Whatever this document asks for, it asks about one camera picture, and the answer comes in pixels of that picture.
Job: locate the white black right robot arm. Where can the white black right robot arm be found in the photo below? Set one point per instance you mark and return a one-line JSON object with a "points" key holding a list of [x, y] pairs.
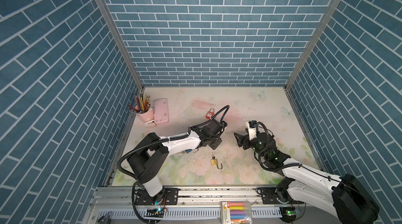
{"points": [[342, 196]]}

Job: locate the aluminium corner post right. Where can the aluminium corner post right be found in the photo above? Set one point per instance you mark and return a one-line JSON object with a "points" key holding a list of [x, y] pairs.
{"points": [[325, 19]]}

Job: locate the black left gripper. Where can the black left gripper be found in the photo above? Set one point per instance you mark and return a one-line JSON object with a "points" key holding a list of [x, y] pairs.
{"points": [[219, 141]]}

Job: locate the aluminium corner post left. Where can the aluminium corner post left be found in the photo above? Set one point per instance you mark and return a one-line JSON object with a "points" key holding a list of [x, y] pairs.
{"points": [[104, 11]]}

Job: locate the marker pen box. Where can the marker pen box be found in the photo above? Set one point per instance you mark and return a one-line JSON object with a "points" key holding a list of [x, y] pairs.
{"points": [[238, 212]]}

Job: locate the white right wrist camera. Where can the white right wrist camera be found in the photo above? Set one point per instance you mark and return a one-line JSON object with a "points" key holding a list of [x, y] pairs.
{"points": [[252, 129]]}

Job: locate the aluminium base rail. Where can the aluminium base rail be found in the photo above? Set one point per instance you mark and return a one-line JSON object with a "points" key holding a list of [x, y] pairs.
{"points": [[186, 203]]}

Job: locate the coloured pencils bundle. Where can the coloured pencils bundle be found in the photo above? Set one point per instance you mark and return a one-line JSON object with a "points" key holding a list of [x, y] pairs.
{"points": [[142, 104]]}

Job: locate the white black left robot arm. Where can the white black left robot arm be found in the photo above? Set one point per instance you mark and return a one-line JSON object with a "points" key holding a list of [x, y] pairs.
{"points": [[145, 161]]}

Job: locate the pink pencil cup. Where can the pink pencil cup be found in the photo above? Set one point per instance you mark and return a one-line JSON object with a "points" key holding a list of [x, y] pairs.
{"points": [[147, 118]]}

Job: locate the red padlock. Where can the red padlock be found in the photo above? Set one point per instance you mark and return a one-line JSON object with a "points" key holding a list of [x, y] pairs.
{"points": [[210, 113]]}

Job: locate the pink pencil case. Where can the pink pencil case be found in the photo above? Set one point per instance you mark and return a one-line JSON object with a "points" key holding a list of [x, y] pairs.
{"points": [[161, 111]]}

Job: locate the blue padlock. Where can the blue padlock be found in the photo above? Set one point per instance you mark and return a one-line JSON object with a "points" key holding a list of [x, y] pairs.
{"points": [[194, 151]]}

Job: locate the brass padlock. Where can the brass padlock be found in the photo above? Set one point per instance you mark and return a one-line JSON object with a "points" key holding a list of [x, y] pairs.
{"points": [[214, 162]]}

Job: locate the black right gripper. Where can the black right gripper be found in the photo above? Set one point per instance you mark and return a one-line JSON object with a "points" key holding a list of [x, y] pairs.
{"points": [[245, 138]]}

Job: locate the aluminium corner post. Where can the aluminium corner post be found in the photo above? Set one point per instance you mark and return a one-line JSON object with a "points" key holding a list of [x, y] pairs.
{"points": [[325, 19], [104, 11]]}

